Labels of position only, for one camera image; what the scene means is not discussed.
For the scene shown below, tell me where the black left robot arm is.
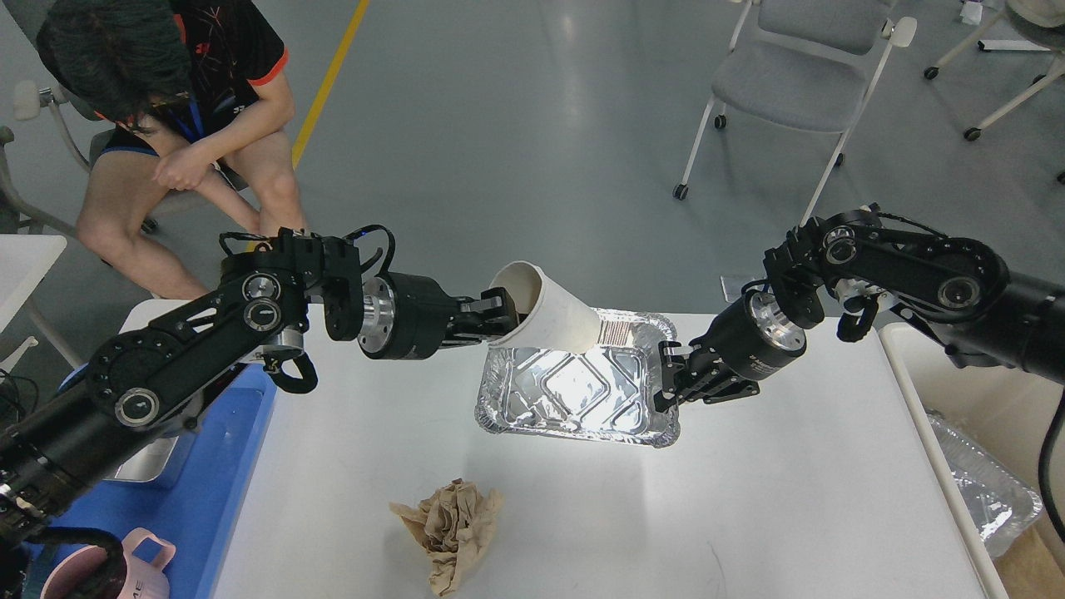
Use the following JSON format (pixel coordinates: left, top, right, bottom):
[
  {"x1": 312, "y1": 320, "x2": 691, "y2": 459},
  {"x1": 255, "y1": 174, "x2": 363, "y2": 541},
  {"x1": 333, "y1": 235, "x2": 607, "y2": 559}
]
[{"x1": 1, "y1": 226, "x2": 525, "y2": 598}]

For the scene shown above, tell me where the crumpled brown paper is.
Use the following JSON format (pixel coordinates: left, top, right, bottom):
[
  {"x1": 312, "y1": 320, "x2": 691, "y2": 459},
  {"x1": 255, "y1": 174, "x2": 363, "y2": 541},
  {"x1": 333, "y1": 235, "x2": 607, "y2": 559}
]
[{"x1": 389, "y1": 477, "x2": 505, "y2": 598}]

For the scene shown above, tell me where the grey office chair left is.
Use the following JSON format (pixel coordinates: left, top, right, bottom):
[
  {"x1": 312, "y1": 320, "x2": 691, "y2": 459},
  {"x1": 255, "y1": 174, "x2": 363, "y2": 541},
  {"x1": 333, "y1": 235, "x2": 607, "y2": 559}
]
[{"x1": 0, "y1": 0, "x2": 250, "y2": 268}]

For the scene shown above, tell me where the person in patterned shirt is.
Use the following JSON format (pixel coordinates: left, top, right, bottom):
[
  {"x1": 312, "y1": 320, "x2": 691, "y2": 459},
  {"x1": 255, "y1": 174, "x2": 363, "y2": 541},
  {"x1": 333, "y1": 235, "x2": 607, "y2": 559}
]
[{"x1": 37, "y1": 1, "x2": 308, "y2": 300}]

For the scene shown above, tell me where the white side table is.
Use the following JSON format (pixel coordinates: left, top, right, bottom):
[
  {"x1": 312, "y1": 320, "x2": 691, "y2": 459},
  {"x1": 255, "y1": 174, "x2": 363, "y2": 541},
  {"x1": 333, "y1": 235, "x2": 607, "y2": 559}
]
[{"x1": 1, "y1": 234, "x2": 84, "y2": 369}]

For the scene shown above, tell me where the floor outlet cover left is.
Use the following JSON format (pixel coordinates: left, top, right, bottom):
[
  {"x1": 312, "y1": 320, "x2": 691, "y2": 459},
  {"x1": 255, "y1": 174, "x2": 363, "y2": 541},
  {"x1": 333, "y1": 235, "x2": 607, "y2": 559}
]
[{"x1": 720, "y1": 275, "x2": 753, "y2": 304}]

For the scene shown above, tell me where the grey office chair right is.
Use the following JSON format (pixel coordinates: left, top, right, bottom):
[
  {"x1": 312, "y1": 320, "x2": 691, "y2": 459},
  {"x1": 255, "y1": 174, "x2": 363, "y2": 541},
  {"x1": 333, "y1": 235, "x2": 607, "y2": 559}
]
[{"x1": 672, "y1": 1, "x2": 918, "y2": 221}]

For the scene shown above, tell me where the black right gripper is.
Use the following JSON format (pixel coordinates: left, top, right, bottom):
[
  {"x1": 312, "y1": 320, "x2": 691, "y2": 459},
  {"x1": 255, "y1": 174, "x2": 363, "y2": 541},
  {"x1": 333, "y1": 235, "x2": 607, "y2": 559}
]
[{"x1": 654, "y1": 291, "x2": 806, "y2": 412}]

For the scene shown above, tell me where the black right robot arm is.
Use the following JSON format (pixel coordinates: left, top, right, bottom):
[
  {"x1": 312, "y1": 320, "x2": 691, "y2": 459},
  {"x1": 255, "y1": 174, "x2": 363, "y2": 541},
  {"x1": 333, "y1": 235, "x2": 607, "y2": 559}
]
[{"x1": 654, "y1": 204, "x2": 1064, "y2": 412}]

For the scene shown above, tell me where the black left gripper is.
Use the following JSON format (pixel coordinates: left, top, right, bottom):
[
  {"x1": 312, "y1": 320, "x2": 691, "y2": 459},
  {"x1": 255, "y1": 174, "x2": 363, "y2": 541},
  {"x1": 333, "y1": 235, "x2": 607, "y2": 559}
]
[{"x1": 359, "y1": 273, "x2": 521, "y2": 360}]

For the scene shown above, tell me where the white paper cup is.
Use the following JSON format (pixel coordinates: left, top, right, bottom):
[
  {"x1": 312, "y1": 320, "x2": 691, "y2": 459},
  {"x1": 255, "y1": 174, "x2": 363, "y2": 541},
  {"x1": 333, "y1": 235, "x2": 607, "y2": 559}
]
[{"x1": 489, "y1": 260, "x2": 601, "y2": 354}]

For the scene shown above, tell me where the white chair far right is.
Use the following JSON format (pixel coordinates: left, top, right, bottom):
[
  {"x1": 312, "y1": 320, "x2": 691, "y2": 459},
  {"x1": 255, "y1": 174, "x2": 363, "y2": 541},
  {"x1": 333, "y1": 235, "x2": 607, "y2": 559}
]
[{"x1": 923, "y1": 0, "x2": 1065, "y2": 185}]

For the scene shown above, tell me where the grey office chair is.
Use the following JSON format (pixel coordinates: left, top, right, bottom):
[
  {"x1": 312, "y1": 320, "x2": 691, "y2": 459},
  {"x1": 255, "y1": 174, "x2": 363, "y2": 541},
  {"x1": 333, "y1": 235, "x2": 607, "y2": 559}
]
[
  {"x1": 0, "y1": 0, "x2": 250, "y2": 268},
  {"x1": 672, "y1": 1, "x2": 918, "y2": 221}
]

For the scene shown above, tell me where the white plastic bin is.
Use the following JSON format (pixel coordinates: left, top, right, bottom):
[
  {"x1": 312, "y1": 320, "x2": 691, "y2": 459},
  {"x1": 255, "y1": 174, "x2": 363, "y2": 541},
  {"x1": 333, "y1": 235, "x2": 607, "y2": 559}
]
[{"x1": 879, "y1": 323, "x2": 1063, "y2": 598}]

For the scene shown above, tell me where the stainless steel tray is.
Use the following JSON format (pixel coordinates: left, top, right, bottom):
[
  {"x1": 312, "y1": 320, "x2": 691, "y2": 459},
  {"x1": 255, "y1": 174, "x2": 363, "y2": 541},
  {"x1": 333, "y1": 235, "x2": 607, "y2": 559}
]
[{"x1": 107, "y1": 433, "x2": 196, "y2": 489}]

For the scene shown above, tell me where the aluminium foil tray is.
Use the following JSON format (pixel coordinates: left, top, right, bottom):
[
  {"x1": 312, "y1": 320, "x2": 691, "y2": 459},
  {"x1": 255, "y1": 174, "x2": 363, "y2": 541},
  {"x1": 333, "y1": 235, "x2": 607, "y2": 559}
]
[{"x1": 474, "y1": 309, "x2": 681, "y2": 448}]

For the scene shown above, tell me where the pink plastic mug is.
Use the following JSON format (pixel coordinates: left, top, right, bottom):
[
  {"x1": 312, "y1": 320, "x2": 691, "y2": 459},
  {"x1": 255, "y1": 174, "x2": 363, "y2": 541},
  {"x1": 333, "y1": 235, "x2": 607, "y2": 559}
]
[{"x1": 40, "y1": 527, "x2": 176, "y2": 598}]

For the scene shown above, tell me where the blue plastic tray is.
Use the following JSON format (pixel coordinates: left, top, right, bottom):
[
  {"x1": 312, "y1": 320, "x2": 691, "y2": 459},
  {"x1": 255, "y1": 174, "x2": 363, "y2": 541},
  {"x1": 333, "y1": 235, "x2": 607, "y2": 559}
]
[{"x1": 56, "y1": 365, "x2": 276, "y2": 598}]

